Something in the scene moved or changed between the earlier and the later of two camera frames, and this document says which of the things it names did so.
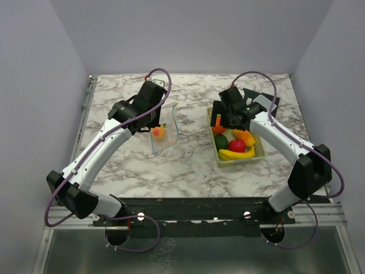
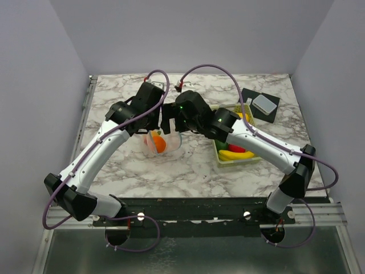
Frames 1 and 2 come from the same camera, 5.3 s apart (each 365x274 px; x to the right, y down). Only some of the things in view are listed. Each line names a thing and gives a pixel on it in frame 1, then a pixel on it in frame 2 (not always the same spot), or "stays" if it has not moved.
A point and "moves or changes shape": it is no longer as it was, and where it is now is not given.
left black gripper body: [155, 119] stays
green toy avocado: [221, 142] stays
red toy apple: [236, 145] stays
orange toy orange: [218, 128] moves or changes shape
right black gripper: [219, 107] to [170, 111]
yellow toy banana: [226, 154] stays
